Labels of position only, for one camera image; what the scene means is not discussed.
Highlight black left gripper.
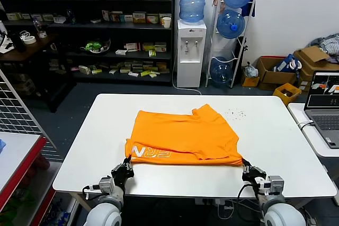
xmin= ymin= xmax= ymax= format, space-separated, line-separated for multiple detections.
xmin=111 ymin=155 xmax=135 ymax=188

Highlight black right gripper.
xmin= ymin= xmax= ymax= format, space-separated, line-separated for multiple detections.
xmin=242 ymin=158 xmax=267 ymax=187

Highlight orange t-shirt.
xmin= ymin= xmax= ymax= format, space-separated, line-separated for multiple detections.
xmin=124 ymin=104 xmax=244 ymax=168

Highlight pile of grey blue clothes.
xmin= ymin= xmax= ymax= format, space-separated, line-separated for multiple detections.
xmin=308 ymin=33 xmax=339 ymax=57

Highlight white work table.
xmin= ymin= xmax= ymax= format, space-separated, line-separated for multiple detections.
xmin=52 ymin=93 xmax=337 ymax=221

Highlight white power strip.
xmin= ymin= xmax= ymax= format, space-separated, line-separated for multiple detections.
xmin=195 ymin=198 xmax=231 ymax=207

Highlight scattered dark crumbs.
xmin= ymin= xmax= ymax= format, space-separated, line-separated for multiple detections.
xmin=225 ymin=108 xmax=247 ymax=121

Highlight small white side table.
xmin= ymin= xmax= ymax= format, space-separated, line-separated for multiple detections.
xmin=287 ymin=102 xmax=339 ymax=158

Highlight yellow plastic bin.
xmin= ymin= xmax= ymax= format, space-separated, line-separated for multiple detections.
xmin=272 ymin=83 xmax=302 ymax=106

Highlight small yellow cardboard box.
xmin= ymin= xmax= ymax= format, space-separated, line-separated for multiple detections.
xmin=240 ymin=75 xmax=260 ymax=88

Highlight grey open laptop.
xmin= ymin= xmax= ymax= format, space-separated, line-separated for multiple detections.
xmin=304 ymin=70 xmax=339 ymax=149

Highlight grey crumpled plastic bag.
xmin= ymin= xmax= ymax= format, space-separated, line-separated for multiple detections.
xmin=243 ymin=61 xmax=259 ymax=78

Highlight empty blue water jug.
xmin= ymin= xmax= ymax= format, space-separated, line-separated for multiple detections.
xmin=210 ymin=56 xmax=234 ymax=88

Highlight blue white bag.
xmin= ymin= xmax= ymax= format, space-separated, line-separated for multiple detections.
xmin=272 ymin=53 xmax=302 ymax=73

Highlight white water dispenser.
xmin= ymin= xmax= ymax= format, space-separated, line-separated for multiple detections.
xmin=176 ymin=19 xmax=207 ymax=89

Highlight white table red edge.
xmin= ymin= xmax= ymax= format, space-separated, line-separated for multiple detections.
xmin=0 ymin=131 xmax=48 ymax=200

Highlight black tripod stand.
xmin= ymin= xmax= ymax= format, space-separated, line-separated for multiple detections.
xmin=237 ymin=37 xmax=249 ymax=78

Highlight green white plastic bag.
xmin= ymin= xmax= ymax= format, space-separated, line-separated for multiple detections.
xmin=80 ymin=38 xmax=112 ymax=55

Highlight large brown cardboard box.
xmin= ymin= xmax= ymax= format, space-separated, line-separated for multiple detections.
xmin=292 ymin=46 xmax=339 ymax=92

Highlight white metal jug rack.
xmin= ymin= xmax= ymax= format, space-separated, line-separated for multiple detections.
xmin=204 ymin=0 xmax=257 ymax=89

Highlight blue water jug, blue cap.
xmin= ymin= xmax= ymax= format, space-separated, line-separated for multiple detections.
xmin=216 ymin=9 xmax=245 ymax=39

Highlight black metal shelving unit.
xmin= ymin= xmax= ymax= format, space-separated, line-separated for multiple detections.
xmin=0 ymin=0 xmax=176 ymax=87

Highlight dark brown wooden desk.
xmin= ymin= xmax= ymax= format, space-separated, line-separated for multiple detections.
xmin=0 ymin=34 xmax=77 ymax=113

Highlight dark blue hanging cloth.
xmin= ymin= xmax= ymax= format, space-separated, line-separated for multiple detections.
xmin=242 ymin=0 xmax=257 ymax=17

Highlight clear bottle pink label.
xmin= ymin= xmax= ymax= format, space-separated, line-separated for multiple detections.
xmin=33 ymin=17 xmax=48 ymax=39

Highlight black cylindrical cup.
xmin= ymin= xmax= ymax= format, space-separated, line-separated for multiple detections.
xmin=12 ymin=32 xmax=27 ymax=52

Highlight upright blue water jug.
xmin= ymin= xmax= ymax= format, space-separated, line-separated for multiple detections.
xmin=179 ymin=0 xmax=208 ymax=23

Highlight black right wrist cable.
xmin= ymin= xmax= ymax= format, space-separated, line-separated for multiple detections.
xmin=237 ymin=183 xmax=262 ymax=207

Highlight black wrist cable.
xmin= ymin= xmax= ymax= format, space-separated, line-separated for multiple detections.
xmin=237 ymin=183 xmax=262 ymax=207
xmin=82 ymin=185 xmax=103 ymax=201

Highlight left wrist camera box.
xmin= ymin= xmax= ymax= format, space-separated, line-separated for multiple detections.
xmin=90 ymin=175 xmax=115 ymax=193

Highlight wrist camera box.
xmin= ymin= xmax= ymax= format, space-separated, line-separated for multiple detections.
xmin=258 ymin=175 xmax=286 ymax=195
xmin=90 ymin=175 xmax=115 ymax=193

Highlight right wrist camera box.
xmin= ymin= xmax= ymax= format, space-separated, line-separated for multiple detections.
xmin=258 ymin=175 xmax=286 ymax=195

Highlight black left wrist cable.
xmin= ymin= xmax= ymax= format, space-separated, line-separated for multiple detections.
xmin=82 ymin=185 xmax=103 ymax=201

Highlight white laptop cable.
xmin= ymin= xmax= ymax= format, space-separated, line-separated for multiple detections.
xmin=296 ymin=120 xmax=315 ymax=131

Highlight white dispenser power cable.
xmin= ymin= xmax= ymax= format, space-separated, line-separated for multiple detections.
xmin=172 ymin=59 xmax=202 ymax=96

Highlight white wire grid panel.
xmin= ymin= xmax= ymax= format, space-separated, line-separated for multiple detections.
xmin=0 ymin=68 xmax=63 ymax=162

